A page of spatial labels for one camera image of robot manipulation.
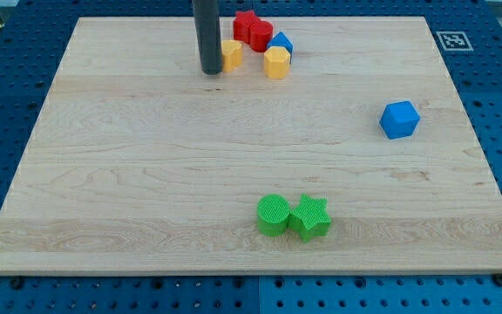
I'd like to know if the white fiducial marker tag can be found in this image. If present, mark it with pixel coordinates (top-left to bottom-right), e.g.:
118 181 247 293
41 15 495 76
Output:
437 31 473 51

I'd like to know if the green star block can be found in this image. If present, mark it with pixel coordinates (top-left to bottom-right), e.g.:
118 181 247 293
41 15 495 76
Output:
288 195 331 243

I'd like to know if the yellow hexagon block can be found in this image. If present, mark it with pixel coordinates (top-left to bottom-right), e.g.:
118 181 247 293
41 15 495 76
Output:
263 46 291 79

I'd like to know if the yellow heart block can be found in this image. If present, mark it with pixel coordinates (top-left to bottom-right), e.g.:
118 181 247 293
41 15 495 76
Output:
221 39 243 72

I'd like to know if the red cylinder block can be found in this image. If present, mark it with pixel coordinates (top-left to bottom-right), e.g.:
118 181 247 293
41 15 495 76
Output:
249 20 274 52

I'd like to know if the light wooden board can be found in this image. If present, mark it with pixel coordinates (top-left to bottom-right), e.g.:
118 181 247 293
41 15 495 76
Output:
0 17 502 276

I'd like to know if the blue pentagon block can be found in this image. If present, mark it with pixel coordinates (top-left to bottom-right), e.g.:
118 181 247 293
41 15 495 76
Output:
267 31 294 57

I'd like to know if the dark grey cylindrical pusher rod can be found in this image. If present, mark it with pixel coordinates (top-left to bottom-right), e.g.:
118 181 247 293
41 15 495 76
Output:
192 0 222 75

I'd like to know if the red star block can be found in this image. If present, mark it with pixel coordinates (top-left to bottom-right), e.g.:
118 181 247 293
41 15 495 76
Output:
233 10 261 44

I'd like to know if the green cylinder block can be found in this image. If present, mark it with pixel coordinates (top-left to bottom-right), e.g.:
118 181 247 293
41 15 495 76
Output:
257 195 290 237

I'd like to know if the blue cube block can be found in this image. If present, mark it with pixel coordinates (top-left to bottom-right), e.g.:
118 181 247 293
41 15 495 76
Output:
379 101 420 140

